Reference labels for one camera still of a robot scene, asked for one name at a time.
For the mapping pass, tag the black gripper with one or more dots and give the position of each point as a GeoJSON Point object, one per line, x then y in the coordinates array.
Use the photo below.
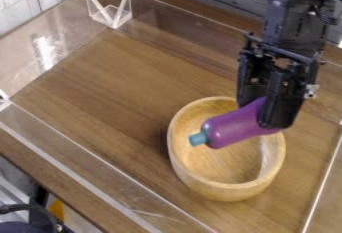
{"type": "Point", "coordinates": [278, 73]}

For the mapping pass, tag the purple toy eggplant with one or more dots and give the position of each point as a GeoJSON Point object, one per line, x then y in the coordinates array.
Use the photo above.
{"type": "Point", "coordinates": [232, 127]}

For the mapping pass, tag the brown wooden bowl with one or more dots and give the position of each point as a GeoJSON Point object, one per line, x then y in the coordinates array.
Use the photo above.
{"type": "Point", "coordinates": [229, 174]}

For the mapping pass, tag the dark robot arm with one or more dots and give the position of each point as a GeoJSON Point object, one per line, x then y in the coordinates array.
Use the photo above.
{"type": "Point", "coordinates": [297, 25]}

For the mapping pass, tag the clear acrylic tray walls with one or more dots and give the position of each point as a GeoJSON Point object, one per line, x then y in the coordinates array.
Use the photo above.
{"type": "Point", "coordinates": [93, 93]}

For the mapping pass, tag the yellow object under table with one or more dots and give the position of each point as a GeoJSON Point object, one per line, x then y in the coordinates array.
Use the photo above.
{"type": "Point", "coordinates": [57, 209]}

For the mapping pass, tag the black clamp with screw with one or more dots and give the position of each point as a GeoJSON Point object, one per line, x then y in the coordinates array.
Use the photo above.
{"type": "Point", "coordinates": [43, 220]}

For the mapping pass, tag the clear acrylic corner bracket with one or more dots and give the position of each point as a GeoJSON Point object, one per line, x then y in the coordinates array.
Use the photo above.
{"type": "Point", "coordinates": [113, 16]}

